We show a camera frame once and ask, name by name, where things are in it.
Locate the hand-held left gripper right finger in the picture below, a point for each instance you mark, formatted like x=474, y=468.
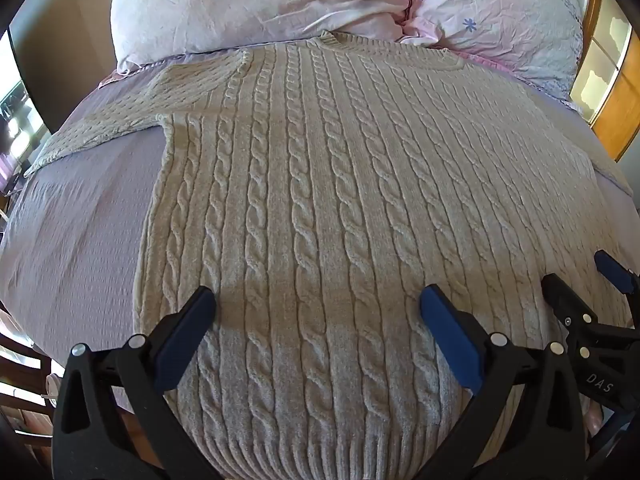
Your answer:
x=450, y=332

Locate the bright window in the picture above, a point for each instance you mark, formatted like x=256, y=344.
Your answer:
x=17, y=110

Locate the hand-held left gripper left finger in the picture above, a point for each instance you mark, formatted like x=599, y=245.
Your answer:
x=187, y=327

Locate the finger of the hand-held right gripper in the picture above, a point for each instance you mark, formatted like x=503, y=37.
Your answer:
x=616, y=272
x=567, y=297

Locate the wooden framed panel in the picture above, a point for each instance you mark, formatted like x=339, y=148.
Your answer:
x=617, y=105

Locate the pink floral pillow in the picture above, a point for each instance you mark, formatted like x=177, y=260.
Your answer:
x=500, y=15
x=240, y=5

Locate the lavender bed sheet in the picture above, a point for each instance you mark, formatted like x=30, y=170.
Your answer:
x=75, y=235

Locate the wooden chair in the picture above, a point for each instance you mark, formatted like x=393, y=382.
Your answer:
x=25, y=360

